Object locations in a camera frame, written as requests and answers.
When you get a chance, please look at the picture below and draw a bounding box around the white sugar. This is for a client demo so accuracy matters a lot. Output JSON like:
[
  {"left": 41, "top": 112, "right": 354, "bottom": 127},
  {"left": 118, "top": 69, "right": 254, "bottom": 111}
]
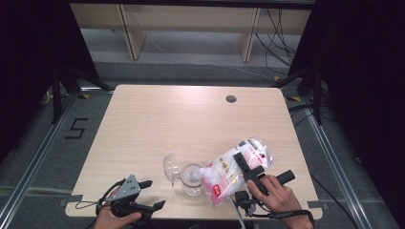
[{"left": 185, "top": 168, "right": 203, "bottom": 184}]

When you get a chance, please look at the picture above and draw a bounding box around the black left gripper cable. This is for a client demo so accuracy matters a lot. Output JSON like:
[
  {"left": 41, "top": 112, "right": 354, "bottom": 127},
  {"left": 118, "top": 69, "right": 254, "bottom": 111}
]
[{"left": 75, "top": 178, "right": 127, "bottom": 218}]

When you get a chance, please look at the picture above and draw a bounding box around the grey tape tab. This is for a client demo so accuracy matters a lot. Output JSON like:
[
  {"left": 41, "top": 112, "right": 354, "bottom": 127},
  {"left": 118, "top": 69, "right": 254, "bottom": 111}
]
[
  {"left": 307, "top": 199, "right": 325, "bottom": 210},
  {"left": 58, "top": 194, "right": 84, "bottom": 207}
]

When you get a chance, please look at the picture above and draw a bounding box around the person's left hand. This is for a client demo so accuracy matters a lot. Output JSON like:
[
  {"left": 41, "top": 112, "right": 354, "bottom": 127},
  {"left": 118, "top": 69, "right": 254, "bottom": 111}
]
[{"left": 92, "top": 186, "right": 143, "bottom": 229}]

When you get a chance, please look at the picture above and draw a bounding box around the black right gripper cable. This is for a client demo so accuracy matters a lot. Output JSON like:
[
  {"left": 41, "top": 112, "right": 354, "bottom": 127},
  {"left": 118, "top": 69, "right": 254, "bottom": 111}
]
[{"left": 251, "top": 208, "right": 315, "bottom": 224}]

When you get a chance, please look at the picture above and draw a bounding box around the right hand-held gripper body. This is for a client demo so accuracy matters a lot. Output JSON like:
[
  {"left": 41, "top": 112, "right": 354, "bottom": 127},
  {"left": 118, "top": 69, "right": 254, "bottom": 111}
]
[{"left": 227, "top": 169, "right": 296, "bottom": 229}]

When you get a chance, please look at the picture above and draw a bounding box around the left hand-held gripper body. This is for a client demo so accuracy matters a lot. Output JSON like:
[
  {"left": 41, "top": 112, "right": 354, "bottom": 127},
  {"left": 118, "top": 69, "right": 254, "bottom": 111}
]
[{"left": 106, "top": 174, "right": 144, "bottom": 219}]

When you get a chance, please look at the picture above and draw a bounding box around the red and white sugar bag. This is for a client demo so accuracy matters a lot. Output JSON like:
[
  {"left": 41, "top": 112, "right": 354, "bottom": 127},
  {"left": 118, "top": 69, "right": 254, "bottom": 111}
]
[{"left": 200, "top": 136, "right": 275, "bottom": 208}]

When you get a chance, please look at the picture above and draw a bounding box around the person's right hand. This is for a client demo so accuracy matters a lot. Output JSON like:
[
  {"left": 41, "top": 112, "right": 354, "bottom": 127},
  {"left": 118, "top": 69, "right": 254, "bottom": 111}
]
[{"left": 247, "top": 175, "right": 309, "bottom": 223}]

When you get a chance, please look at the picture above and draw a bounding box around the light wooden shelf frame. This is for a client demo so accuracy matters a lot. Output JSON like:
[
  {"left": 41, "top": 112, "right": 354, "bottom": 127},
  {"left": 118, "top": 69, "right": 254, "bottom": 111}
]
[{"left": 70, "top": 3, "right": 311, "bottom": 63}]

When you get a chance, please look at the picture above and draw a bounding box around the black curtain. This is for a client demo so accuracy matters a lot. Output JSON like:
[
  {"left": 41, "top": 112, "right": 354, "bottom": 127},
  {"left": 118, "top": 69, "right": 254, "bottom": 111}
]
[
  {"left": 288, "top": 0, "right": 405, "bottom": 221},
  {"left": 0, "top": 0, "right": 100, "bottom": 164}
]

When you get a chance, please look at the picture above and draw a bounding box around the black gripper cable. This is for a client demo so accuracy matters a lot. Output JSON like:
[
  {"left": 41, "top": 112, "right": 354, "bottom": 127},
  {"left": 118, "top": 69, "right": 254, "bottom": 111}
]
[
  {"left": 75, "top": 178, "right": 127, "bottom": 218},
  {"left": 251, "top": 208, "right": 315, "bottom": 224}
]

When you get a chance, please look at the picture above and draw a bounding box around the black floor cable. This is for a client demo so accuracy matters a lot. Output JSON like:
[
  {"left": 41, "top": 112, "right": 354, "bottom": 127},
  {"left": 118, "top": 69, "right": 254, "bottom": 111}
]
[{"left": 309, "top": 175, "right": 361, "bottom": 229}]

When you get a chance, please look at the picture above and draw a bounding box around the metal floor rail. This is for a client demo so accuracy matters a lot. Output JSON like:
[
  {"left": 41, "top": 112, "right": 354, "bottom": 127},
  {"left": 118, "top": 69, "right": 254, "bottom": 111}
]
[
  {"left": 302, "top": 104, "right": 366, "bottom": 229},
  {"left": 0, "top": 94, "right": 79, "bottom": 221}
]

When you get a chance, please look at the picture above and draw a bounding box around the clear glass jar with lid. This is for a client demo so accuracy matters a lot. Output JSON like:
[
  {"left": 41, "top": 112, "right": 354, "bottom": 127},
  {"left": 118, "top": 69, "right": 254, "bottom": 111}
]
[{"left": 162, "top": 153, "right": 207, "bottom": 198}]

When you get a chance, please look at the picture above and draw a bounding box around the black metal stand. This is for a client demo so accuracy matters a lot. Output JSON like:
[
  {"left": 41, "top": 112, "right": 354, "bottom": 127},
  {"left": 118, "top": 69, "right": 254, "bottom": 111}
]
[
  {"left": 51, "top": 63, "right": 115, "bottom": 125},
  {"left": 271, "top": 66, "right": 325, "bottom": 126}
]

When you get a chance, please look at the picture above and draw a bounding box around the bundle of black hanging cables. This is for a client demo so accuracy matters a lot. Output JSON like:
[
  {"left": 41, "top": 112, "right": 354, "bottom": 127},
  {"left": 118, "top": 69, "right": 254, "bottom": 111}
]
[{"left": 254, "top": 8, "right": 299, "bottom": 76}]

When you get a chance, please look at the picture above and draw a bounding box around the white floor cable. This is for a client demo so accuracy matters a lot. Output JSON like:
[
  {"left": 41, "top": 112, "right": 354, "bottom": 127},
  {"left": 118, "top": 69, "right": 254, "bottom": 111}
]
[{"left": 149, "top": 37, "right": 275, "bottom": 81}]

